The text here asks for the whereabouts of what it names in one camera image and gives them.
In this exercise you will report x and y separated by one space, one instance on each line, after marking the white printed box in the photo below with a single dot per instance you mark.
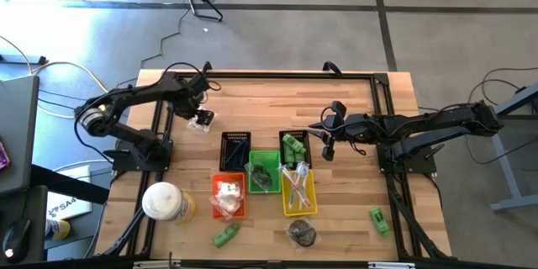
69 208

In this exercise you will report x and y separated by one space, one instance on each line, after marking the Lysol wipes canister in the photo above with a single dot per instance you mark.
164 201

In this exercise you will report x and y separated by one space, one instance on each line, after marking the black floor bar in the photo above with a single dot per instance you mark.
23 59

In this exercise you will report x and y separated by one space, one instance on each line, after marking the black slotted plastic basket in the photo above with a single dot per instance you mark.
307 134
223 136

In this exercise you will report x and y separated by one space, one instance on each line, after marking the yellow slotted plastic basket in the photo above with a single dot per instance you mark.
286 210

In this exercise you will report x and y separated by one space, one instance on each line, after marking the green travel bottle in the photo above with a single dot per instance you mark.
293 143
300 158
226 235
289 157
379 221

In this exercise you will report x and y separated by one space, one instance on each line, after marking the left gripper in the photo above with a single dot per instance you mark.
191 96

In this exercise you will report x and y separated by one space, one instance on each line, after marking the silver metal bracket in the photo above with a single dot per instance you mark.
391 265
155 265

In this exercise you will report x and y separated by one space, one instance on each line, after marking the black aluminium table frame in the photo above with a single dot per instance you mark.
273 75

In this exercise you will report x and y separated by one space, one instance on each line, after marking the bagged blue toothbrush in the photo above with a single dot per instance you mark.
295 189
302 170

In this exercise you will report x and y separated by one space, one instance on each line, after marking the clear bag of black ties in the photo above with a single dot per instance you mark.
302 234
261 176

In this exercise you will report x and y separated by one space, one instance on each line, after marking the orange slotted plastic basket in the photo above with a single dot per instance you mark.
241 176

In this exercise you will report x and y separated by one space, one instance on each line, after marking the black computer mouse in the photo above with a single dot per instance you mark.
17 239

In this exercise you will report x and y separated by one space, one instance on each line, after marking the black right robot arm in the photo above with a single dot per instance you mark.
441 122

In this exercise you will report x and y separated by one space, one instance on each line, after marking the black desk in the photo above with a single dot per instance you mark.
25 202

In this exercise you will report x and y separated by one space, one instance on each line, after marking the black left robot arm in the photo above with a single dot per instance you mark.
138 92

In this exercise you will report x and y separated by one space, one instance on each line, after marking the black gantry strut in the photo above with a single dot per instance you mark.
126 231
412 223

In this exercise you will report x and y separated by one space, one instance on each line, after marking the green slotted plastic basket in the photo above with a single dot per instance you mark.
273 155

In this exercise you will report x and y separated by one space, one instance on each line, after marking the grey closed laptop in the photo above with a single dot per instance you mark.
17 134

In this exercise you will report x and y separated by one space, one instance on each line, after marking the black table clamp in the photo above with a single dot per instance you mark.
332 67
207 67

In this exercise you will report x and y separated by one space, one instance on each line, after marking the grey metal desk frame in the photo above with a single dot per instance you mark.
502 164

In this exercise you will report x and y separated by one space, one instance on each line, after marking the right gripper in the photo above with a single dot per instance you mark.
357 128

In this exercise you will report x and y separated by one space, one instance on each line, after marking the yellow and blue canister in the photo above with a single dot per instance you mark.
59 230

